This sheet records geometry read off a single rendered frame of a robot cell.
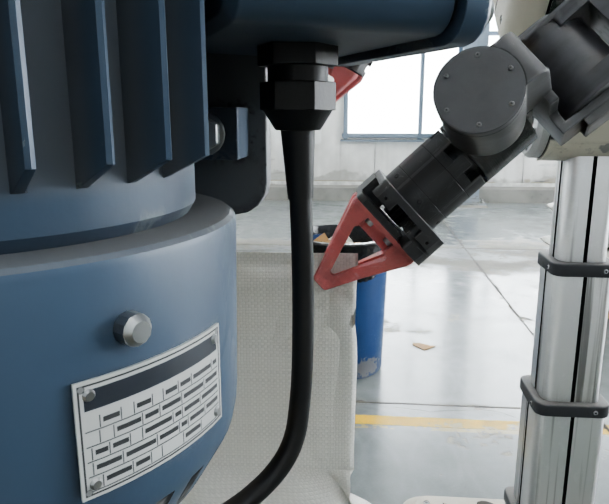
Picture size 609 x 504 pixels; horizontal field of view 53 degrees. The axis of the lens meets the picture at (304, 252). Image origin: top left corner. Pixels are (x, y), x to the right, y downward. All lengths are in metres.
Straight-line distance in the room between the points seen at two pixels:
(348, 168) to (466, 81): 8.12
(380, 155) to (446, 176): 8.05
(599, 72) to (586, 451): 0.88
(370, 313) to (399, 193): 2.31
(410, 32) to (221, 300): 0.09
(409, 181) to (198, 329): 0.34
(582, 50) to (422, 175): 0.14
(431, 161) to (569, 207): 0.66
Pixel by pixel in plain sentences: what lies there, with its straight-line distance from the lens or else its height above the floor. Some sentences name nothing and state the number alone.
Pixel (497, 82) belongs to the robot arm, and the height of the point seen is 1.21.
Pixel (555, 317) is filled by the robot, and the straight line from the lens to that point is 1.15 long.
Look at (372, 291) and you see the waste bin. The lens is 2.74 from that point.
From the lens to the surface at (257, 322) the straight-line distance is 0.52.
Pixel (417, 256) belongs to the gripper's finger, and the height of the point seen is 1.09.
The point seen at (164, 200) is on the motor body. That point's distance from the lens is 0.16.
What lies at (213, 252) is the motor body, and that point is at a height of 1.16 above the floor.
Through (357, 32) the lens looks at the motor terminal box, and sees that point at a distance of 0.18.
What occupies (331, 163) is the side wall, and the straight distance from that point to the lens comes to 8.52.
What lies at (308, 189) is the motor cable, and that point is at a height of 1.17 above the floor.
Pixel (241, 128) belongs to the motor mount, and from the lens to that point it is 0.24.
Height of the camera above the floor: 1.20
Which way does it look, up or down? 13 degrees down
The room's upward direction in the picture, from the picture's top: straight up
